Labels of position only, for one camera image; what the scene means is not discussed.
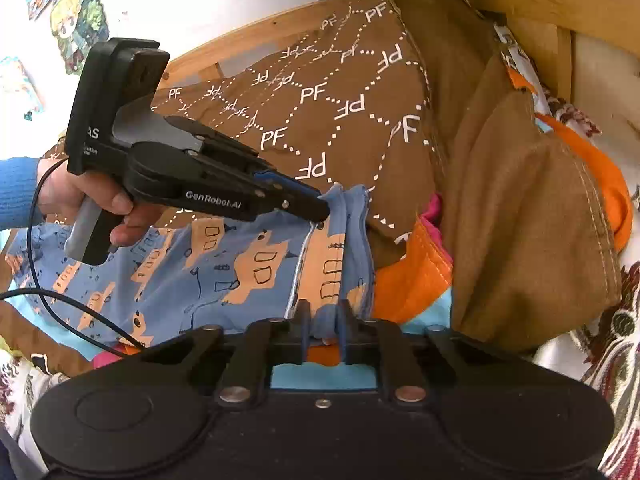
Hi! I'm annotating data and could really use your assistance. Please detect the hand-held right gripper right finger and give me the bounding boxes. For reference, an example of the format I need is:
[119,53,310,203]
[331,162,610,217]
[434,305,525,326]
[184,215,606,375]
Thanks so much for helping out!
[338,300,506,407]

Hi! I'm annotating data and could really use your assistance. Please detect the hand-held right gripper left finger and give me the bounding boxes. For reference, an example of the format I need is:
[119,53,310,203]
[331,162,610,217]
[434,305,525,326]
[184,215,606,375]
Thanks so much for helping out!
[139,300,311,408]

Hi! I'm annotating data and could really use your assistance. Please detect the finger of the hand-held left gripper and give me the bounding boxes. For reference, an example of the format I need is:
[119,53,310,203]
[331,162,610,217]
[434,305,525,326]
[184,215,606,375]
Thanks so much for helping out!
[165,115,322,197]
[200,156,332,225]

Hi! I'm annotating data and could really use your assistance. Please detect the blue printed pants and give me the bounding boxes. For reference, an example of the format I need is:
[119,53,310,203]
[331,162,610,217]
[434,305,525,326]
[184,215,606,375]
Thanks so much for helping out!
[5,184,377,361]

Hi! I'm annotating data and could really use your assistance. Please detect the person's left hand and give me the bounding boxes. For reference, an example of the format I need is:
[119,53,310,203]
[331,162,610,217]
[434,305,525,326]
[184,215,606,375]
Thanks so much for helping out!
[37,156,162,249]

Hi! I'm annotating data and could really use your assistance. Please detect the brown patterned blanket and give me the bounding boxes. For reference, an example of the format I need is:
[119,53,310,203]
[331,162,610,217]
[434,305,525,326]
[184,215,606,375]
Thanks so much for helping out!
[0,0,633,377]

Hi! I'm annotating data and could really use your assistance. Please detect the white floral bed sheet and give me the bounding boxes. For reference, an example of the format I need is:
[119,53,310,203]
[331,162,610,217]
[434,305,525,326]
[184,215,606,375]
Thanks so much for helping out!
[0,10,640,477]

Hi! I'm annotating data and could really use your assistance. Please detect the pale blue wall poster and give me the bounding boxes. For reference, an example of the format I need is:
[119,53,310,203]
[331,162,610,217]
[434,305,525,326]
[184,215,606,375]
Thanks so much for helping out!
[0,56,45,122]

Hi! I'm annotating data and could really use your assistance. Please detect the yellow-haired figure wall poster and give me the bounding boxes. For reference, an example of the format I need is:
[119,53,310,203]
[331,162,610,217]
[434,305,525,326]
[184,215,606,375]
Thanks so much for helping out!
[49,0,109,62]

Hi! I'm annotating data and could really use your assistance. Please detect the black cable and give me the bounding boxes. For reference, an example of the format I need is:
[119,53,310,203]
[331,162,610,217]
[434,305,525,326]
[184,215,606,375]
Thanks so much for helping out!
[0,158,152,359]

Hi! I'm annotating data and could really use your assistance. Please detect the wooden bed frame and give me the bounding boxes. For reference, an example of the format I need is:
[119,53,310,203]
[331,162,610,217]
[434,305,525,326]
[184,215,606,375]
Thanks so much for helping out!
[167,0,640,107]

